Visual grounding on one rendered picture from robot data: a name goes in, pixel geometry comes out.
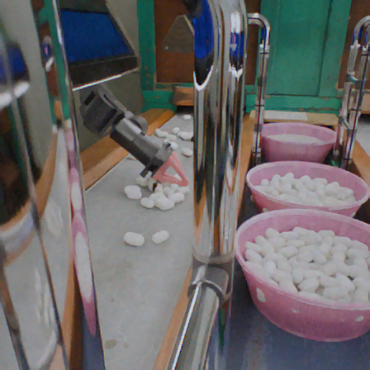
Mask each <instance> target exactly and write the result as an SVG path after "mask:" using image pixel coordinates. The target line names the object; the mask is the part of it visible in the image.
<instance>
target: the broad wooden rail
mask: <svg viewBox="0 0 370 370"><path fill-rule="evenodd" d="M140 116H141V117H143V118H144V119H145V120H146V122H147V124H148V131H147V133H146V135H147V136H148V137H150V136H152V134H153V133H154V132H155V130H156V129H159V128H160V127H162V126H163V125H164V124H165V123H166V122H169V121H170V120H171V118H172V117H174V116H175V113H174V112H173V111H172V110H171V109H164V108H150V109H149V110H147V111H145V112H144V113H142V114H140ZM128 154H129V153H128V152H127V151H126V150H125V149H123V148H122V147H121V146H119V145H118V144H117V143H116V142H115V141H114V140H113V139H111V138H110V135H108V136H106V137H105V138H103V139H101V140H99V141H98V142H97V143H95V144H94V145H92V146H90V147H89V148H87V149H85V150H84V151H83V152H81V155H82V163H83V176H84V182H85V189H86V191H87V190H88V189H89V188H90V187H91V186H93V185H94V184H95V183H96V182H97V181H99V180H100V179H101V178H102V177H103V176H105V175H106V174H107V173H108V172H109V171H111V170H112V169H113V168H114V167H116V166H117V165H118V164H119V163H120V162H121V161H122V160H123V159H124V158H125V157H126V156H127V155H128Z"/></svg>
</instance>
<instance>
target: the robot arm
mask: <svg viewBox="0 0 370 370"><path fill-rule="evenodd" d="M78 89H79V92H80V98H79V100H80V103H81V107H80V108H79V110H80V113H81V116H82V118H83V124H84V125H85V127H86V128H88V129H89V130H90V131H91V132H92V133H93V134H94V133H96V134H97V135H99V136H100V137H102V136H104V135H105V134H106V133H107V132H108V131H109V130H110V129H112V131H111V133H110V134H109V135H110V138H111V139H113V140H114V141H115V142H116V143H117V144H118V145H119V146H121V147H122V148H123V149H125V150H126V151H127V152H128V153H129V154H132V155H133V156H134V157H136V159H137V160H138V161H139V162H141V163H142V164H143V165H144V166H145V169H144V170H143V171H142V172H141V173H140V176H142V177H143V178H145V177H146V175H147V174H148V173H149V172H151V173H152V174H151V175H150V177H151V178H152V179H154V180H158V181H162V182H166V183H176V184H177V185H180V186H183V187H186V186H187V185H188V184H189V181H188V179H187V176H186V174H185V173H184V171H183V168H182V166H181V164H180V162H179V159H178V156H177V154H176V153H175V152H174V151H173V150H171V151H168V150H167V149H168V148H169V147H170V146H171V145H172V144H171V143H170V142H168V141H166V142H165V144H164V145H163V146H162V147H161V146H160V145H158V144H157V143H156V142H155V141H153V140H152V139H151V138H150V137H148V136H147V135H146V133H147V131H148V124H147V122H146V120H145V119H144V118H143V117H141V116H138V115H137V116H134V114H133V113H132V112H131V111H127V110H126V109H127V108H126V107H125V106H124V105H122V104H121V103H119V102H118V101H117V100H116V98H115V97H113V96H112V94H111V91H110V90H108V89H107V88H106V86H105V85H104V82H103V81H101V82H98V83H93V84H90V85H88V86H84V87H81V88H78ZM170 167H172V168H173V169H174V170H175V171H176V173H177V174H178V175H179V177H180V178H181V179H182V180H181V179H179V178H175V177H174V176H173V175H171V174H169V173H166V172H165V171H166V170H167V169H168V168H170Z"/></svg>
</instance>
